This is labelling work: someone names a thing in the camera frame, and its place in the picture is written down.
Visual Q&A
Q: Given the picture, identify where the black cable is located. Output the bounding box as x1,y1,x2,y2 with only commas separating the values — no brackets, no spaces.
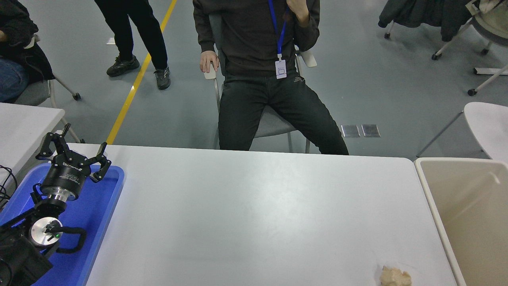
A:
0,165,18,209

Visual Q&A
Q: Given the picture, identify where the grey wheeled chair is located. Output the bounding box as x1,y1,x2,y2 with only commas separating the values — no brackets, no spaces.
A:
384,0,508,60

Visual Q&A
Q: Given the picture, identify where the white wheeled stand base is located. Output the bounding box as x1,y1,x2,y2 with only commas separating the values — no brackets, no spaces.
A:
467,66,508,96

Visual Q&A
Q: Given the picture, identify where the white side table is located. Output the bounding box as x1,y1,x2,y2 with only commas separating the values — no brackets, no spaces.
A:
0,102,65,187

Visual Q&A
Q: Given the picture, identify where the person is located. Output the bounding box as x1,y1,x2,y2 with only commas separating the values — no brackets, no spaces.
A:
193,0,350,155
94,0,172,91
0,0,55,103

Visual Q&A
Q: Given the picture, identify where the person's right hand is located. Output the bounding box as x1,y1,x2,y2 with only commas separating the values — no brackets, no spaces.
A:
200,50,220,73

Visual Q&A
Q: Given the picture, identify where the crumpled tan paper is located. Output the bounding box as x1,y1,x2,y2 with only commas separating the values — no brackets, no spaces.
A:
380,265,412,286

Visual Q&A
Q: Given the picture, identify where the blue plastic tray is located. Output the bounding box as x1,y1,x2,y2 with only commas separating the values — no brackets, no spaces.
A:
0,163,125,286

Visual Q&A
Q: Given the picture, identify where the person's left hand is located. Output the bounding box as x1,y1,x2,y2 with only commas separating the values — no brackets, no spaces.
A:
287,0,310,27

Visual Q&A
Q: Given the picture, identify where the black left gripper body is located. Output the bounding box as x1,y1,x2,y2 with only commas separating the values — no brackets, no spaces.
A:
40,153,93,199

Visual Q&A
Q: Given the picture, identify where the large pale bin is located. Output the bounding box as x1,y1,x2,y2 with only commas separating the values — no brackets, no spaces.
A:
414,157,508,286

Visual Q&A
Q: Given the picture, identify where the yellow floor tape line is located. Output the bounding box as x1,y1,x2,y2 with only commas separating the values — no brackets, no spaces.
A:
106,0,178,145

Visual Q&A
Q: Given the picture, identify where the white plastic chair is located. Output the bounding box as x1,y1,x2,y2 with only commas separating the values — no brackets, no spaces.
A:
416,101,508,163

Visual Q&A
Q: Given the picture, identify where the blue lanyard with badge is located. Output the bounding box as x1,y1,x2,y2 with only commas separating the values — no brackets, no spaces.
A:
267,0,289,79

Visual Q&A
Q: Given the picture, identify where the dark jacket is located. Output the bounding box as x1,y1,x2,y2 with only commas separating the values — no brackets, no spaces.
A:
378,0,475,42

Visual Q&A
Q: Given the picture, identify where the grey chair with white armrests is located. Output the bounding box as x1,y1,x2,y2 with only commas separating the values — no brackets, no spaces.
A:
204,12,318,153
16,35,83,143

